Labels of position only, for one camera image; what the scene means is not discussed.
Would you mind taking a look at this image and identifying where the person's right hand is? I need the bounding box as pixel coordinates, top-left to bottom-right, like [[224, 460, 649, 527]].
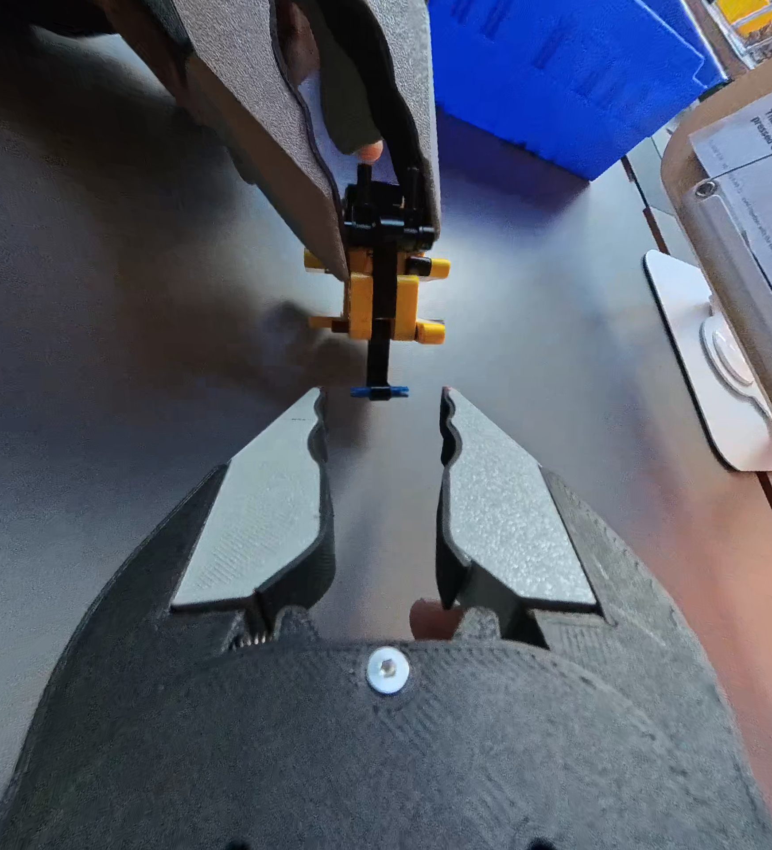
[[410, 598, 464, 641]]

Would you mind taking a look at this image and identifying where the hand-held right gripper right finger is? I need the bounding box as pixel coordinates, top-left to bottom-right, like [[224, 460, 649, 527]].
[[435, 387, 599, 612]]

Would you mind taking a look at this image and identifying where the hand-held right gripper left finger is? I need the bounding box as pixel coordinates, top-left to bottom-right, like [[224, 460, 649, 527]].
[[172, 387, 337, 622]]

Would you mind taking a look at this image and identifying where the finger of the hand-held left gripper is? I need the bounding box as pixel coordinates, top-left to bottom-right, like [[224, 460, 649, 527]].
[[361, 0, 442, 235], [110, 0, 351, 281]]

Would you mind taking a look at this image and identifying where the wooden instruction board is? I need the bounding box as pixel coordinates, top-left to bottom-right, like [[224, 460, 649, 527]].
[[661, 60, 772, 479]]

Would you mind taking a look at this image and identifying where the person's left hand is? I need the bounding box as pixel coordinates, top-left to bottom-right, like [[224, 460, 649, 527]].
[[273, 0, 387, 166]]

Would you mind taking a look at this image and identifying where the blue plastic bin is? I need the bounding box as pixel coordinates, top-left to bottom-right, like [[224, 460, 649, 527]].
[[426, 0, 729, 182]]

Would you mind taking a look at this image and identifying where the yellow black lego model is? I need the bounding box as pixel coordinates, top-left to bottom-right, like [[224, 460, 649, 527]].
[[303, 162, 452, 402]]

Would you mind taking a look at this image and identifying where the white stand base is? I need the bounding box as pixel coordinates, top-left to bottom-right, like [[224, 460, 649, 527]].
[[644, 249, 772, 474]]

